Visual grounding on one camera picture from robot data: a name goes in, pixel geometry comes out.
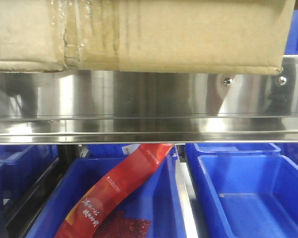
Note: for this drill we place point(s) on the right round-head screw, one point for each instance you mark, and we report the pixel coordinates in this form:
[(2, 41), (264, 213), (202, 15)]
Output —
[(281, 81)]

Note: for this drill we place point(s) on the blue bin with snack bag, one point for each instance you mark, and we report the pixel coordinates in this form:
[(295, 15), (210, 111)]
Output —
[(157, 200)]

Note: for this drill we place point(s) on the red snack bag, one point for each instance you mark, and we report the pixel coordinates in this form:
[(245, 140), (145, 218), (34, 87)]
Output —
[(85, 218)]

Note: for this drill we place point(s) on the steel shelf divider rail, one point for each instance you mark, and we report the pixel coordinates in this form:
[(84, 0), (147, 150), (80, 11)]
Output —
[(186, 195)]

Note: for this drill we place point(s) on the blue bin behind right bin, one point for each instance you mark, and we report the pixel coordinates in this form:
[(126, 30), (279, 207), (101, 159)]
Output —
[(194, 150)]

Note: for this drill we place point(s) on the blue bin far right lower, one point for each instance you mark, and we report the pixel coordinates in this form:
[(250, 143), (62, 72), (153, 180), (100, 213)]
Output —
[(289, 150)]

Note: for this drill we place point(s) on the stainless steel shelf rail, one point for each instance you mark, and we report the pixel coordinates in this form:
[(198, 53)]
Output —
[(73, 107)]

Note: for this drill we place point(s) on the brown cardboard carton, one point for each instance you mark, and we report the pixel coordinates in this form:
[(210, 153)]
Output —
[(200, 36)]

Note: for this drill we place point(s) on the left round-head screw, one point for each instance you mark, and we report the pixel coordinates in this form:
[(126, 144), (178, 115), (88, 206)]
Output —
[(227, 81)]

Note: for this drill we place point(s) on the empty blue bin lower right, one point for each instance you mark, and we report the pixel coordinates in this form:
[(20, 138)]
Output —
[(249, 196)]

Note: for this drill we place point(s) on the round-head screw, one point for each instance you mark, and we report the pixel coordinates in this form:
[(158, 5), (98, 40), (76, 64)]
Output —
[(227, 81), (281, 81)]

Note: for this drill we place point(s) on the blue bin lower left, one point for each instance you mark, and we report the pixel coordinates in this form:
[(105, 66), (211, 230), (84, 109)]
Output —
[(21, 166)]

